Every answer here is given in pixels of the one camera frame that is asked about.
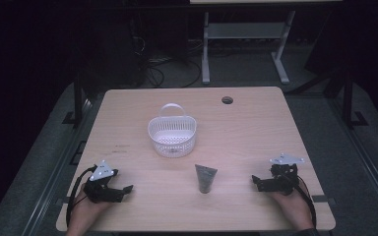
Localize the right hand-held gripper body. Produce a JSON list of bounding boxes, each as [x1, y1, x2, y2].
[[256, 152, 306, 197]]

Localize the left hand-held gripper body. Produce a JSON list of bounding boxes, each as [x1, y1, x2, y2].
[[83, 159, 125, 204]]

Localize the grey squeeze tube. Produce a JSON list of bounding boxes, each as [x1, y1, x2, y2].
[[194, 163, 219, 195]]

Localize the white plastic basket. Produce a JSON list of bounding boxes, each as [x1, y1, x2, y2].
[[147, 102, 198, 159]]

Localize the black metal stand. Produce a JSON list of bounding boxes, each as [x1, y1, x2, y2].
[[61, 73, 90, 127], [340, 70, 370, 130]]

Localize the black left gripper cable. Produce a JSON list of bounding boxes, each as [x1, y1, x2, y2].
[[65, 165, 98, 228]]

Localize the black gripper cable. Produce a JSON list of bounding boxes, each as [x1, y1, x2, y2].
[[294, 176, 318, 230], [65, 165, 98, 228]]

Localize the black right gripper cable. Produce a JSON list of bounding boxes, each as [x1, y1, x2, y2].
[[294, 176, 318, 230]]

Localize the black floor cables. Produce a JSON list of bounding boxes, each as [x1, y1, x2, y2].
[[129, 19, 203, 89]]

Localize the grey metal table frame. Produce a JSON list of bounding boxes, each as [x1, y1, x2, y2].
[[201, 10, 297, 86]]

